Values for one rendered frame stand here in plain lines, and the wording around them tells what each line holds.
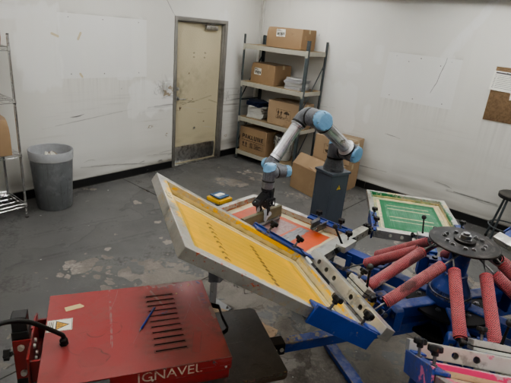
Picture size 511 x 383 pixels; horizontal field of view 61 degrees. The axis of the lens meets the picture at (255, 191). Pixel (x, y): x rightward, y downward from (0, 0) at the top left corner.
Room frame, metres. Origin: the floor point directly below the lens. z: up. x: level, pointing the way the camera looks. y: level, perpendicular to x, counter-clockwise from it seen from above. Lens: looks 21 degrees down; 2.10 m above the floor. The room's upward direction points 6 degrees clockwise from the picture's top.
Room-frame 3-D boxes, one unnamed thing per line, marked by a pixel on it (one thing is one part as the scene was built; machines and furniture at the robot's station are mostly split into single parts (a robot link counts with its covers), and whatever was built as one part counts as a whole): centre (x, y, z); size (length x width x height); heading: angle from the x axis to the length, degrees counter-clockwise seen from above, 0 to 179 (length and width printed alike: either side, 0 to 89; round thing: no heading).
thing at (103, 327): (1.21, 0.39, 1.06); 0.61 x 0.46 x 0.12; 111
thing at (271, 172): (2.44, -0.07, 1.30); 0.09 x 0.08 x 0.11; 127
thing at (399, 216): (2.62, -1.08, 1.05); 1.08 x 0.61 x 0.23; 171
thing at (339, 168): (2.95, -0.54, 1.25); 0.15 x 0.15 x 0.10
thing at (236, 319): (1.48, -0.31, 0.91); 1.34 x 0.40 x 0.08; 111
